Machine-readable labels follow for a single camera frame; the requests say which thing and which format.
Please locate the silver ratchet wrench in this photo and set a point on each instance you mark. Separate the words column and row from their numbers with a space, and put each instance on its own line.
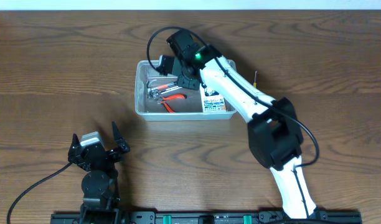
column 155, row 94

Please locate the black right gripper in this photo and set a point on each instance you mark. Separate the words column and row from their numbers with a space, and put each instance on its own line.
column 188, row 82

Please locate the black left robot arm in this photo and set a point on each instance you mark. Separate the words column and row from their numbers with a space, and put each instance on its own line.
column 100, row 184

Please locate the small hammer orange black handle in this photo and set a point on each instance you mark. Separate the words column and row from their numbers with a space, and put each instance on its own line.
column 159, row 87

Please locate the red handled cutting pliers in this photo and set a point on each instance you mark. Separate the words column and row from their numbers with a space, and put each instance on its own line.
column 165, row 99

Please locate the black yellow screwdriver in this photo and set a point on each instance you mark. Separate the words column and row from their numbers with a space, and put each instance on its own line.
column 254, row 82

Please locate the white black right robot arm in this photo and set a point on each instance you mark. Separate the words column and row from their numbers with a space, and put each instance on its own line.
column 274, row 132

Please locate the blue white screwdriver box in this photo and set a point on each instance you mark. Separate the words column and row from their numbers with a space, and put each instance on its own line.
column 211, row 100

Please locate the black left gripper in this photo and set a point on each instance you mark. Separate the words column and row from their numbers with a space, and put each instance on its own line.
column 108, row 154

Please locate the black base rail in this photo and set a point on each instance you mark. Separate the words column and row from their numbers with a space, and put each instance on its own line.
column 319, row 216

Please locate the clear plastic container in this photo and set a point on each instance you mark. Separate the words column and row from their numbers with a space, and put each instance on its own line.
column 188, row 109

